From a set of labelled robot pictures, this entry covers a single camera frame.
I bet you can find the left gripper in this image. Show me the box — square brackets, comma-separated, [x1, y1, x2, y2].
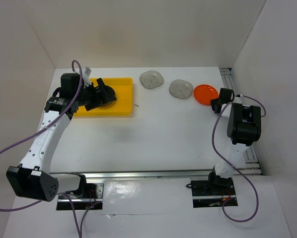
[74, 78, 116, 111]

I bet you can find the black plate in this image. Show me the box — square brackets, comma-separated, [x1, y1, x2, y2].
[99, 86, 117, 107]

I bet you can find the orange plate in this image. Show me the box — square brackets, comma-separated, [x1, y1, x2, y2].
[193, 84, 219, 106]

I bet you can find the clear grey plate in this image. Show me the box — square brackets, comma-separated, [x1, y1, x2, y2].
[169, 79, 194, 99]
[139, 70, 164, 89]

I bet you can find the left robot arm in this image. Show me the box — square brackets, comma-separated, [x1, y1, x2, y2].
[6, 73, 117, 202]

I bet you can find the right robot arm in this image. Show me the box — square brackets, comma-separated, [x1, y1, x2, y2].
[206, 88, 262, 195]

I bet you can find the yellow plastic bin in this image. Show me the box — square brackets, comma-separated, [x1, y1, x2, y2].
[74, 77, 133, 118]

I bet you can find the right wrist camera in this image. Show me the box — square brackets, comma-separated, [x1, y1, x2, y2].
[232, 94, 243, 105]

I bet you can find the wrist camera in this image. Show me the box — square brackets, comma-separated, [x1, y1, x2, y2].
[232, 94, 243, 105]
[82, 67, 92, 87]

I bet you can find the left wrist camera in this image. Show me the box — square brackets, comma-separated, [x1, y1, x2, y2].
[82, 67, 92, 87]

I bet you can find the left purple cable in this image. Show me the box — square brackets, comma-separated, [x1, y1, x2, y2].
[0, 59, 99, 238]

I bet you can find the purple cable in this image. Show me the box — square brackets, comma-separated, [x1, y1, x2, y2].
[0, 59, 99, 238]
[212, 95, 267, 223]

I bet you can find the aluminium rail right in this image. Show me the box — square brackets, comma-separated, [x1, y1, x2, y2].
[220, 67, 263, 176]

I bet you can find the aluminium rail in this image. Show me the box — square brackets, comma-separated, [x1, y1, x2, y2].
[49, 168, 214, 180]
[220, 67, 263, 176]

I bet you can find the aluminium rail front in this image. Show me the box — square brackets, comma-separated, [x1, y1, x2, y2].
[49, 168, 214, 180]

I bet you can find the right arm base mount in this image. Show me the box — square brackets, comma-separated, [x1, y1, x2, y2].
[186, 180, 238, 208]

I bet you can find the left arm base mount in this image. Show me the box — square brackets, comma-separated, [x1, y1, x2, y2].
[56, 182, 104, 211]

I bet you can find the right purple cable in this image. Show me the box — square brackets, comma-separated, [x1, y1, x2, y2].
[212, 95, 267, 223]

